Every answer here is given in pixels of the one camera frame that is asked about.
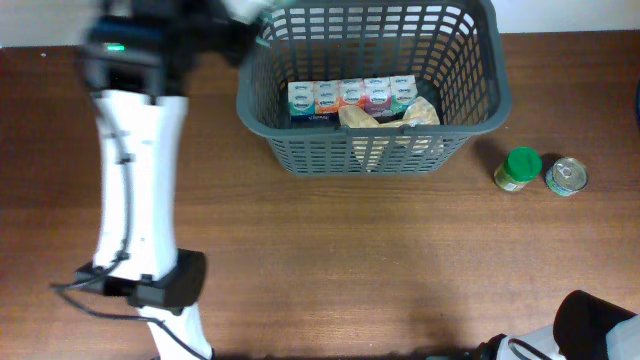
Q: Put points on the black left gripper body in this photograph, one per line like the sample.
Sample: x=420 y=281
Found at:
x=217 y=31

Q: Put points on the white tissue multipack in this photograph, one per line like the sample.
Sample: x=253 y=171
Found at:
x=384 y=98

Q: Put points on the beige snack bag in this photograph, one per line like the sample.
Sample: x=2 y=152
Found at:
x=419 y=112

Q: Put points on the grey plastic basket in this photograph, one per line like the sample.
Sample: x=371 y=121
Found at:
x=452 y=48

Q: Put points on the green-lid spice jar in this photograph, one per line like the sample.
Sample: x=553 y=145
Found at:
x=520 y=167

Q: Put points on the metal tin can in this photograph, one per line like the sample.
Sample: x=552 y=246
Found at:
x=567 y=176

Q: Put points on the teal packet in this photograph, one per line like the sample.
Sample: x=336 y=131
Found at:
x=276 y=27

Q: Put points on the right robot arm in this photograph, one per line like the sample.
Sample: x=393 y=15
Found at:
x=585 y=328

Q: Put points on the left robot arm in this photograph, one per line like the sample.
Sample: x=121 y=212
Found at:
x=134 y=66

